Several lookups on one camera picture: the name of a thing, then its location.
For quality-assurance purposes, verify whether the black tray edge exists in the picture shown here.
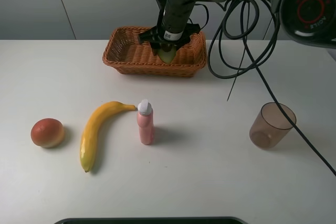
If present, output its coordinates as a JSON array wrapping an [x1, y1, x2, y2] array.
[[56, 217, 246, 224]]

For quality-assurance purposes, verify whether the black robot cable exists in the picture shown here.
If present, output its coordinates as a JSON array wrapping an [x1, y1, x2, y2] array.
[[188, 0, 336, 177]]

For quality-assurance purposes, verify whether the brown wicker basket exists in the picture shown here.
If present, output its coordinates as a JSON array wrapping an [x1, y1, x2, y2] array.
[[102, 26, 207, 78]]

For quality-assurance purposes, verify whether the pink bottle white cap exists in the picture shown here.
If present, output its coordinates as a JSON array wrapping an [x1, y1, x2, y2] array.
[[137, 99, 154, 145]]

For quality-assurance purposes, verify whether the yellow banana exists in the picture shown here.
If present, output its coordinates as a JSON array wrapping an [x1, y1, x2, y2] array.
[[79, 101, 136, 173]]

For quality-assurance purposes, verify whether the red orange round fruit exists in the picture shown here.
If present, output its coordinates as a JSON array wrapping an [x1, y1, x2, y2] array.
[[30, 118, 65, 148]]

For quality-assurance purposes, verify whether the brown translucent plastic cup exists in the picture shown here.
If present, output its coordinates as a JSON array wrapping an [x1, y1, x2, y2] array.
[[249, 102, 293, 150]]

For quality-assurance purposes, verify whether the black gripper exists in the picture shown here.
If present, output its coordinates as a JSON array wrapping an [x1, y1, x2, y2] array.
[[138, 11, 201, 56]]

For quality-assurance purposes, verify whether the halved avocado with pit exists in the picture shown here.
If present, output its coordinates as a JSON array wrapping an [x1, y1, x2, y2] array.
[[157, 45, 176, 64]]

